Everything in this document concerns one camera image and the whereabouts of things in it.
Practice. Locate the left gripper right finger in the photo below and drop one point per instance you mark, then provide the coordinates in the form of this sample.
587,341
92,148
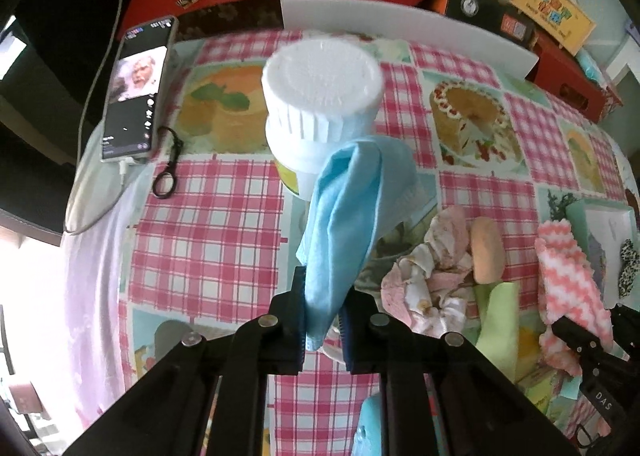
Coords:
408,366

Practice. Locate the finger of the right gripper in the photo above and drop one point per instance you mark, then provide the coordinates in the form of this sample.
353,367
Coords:
576,337

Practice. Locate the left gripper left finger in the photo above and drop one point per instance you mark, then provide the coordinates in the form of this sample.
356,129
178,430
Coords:
270,345

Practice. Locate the pink white fuzzy sock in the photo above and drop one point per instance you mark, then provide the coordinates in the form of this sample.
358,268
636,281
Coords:
566,288

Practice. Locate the pink white cloth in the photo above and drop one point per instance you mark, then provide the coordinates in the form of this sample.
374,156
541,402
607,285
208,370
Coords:
424,289

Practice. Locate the light green sock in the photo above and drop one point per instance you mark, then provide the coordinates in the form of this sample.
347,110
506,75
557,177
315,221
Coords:
498,307

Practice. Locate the beige makeup sponge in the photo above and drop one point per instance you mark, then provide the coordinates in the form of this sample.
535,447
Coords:
487,251

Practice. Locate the light blue face mask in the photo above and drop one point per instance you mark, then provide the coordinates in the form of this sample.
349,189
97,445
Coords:
363,191

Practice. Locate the black white leopard scrunchie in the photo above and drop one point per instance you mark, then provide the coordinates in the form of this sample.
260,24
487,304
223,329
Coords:
629,267

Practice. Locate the white teal tray box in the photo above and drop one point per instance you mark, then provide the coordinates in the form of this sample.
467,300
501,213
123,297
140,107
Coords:
600,229

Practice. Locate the pink plaid patchwork tablecloth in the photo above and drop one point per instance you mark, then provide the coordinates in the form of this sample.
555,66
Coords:
213,253

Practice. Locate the white pill bottle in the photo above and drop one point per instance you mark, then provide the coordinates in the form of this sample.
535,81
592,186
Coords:
320,93

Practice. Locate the blue wet wipes pack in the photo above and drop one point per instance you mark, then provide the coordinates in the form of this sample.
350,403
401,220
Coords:
590,68

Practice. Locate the black smartphone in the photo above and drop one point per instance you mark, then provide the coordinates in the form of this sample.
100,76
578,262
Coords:
132,102

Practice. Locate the white foam board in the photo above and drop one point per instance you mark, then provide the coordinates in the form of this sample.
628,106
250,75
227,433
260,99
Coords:
396,21

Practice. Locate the yellow wooden gift box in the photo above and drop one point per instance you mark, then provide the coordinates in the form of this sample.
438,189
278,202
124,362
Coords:
565,20

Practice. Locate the black box with gauge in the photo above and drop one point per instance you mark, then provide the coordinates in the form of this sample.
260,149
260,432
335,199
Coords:
494,16

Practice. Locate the red cardboard box with handle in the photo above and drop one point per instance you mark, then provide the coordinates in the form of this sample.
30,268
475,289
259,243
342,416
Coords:
559,73

